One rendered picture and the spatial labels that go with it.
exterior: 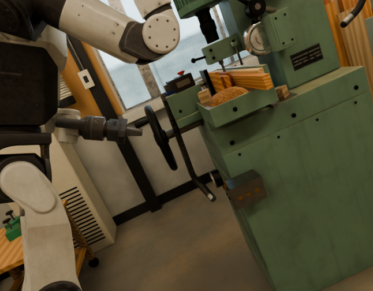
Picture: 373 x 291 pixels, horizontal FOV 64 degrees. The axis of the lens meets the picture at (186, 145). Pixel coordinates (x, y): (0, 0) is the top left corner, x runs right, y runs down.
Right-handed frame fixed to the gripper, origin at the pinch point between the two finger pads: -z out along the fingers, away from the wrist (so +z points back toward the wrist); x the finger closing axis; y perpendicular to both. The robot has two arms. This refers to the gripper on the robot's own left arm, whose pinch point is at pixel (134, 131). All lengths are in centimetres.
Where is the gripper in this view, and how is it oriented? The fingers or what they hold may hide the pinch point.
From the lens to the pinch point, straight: 112.2
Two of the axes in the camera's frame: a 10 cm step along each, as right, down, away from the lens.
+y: 1.6, -8.2, -5.5
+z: -9.8, -0.9, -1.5
